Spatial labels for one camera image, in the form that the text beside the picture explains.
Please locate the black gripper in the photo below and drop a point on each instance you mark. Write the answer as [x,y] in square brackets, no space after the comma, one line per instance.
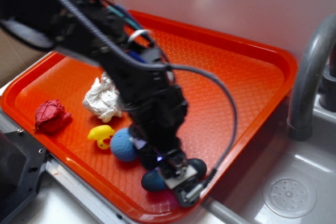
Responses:
[172,163]

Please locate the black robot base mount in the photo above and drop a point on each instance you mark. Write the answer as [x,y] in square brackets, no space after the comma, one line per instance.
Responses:
[22,160]

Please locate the brown cardboard box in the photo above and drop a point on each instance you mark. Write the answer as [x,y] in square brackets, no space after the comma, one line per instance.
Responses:
[15,58]

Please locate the crumpled red paper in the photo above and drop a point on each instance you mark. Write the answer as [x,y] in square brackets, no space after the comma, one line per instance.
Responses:
[51,116]

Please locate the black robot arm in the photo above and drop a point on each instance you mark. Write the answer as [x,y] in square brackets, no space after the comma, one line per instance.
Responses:
[89,31]

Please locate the grey toy sink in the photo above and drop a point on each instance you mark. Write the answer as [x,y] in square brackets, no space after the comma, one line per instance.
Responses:
[278,180]

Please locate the blue textured ball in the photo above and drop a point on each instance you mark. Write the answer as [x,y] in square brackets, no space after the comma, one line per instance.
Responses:
[122,147]

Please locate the yellow rubber duck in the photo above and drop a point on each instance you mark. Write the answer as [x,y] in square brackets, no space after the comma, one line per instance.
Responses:
[102,135]

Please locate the crumpled white paper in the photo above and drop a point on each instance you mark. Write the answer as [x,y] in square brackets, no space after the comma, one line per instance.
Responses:
[102,99]

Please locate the dark plastic pickle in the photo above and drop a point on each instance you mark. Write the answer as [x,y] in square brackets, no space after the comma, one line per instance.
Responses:
[153,182]

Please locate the grey toy faucet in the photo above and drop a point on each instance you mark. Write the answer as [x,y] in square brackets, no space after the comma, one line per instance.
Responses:
[316,71]

